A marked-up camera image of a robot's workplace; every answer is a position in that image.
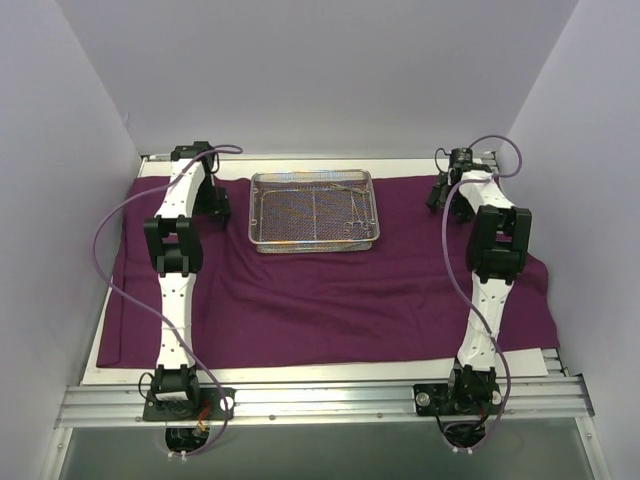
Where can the wire mesh instrument tray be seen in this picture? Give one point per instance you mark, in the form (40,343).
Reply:
(289,212)

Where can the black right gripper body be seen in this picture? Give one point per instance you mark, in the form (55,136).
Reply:
(441,189)

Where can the purple surgical drape cloth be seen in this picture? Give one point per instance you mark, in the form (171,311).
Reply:
(393,302)

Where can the aluminium front frame rail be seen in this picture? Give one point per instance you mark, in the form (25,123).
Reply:
(300,404)

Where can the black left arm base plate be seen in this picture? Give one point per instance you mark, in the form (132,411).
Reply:
(205,404)

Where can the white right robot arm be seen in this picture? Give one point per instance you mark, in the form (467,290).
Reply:
(495,256)

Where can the steel surgical scissors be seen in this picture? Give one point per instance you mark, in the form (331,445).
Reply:
(355,220)

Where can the steel surgical forceps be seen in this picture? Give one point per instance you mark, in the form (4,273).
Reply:
(340,209)

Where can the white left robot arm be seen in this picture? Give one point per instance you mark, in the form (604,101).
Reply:
(177,255)

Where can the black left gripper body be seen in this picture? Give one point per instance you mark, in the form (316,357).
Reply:
(218,207)

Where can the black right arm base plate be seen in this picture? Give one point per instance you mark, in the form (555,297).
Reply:
(431,399)

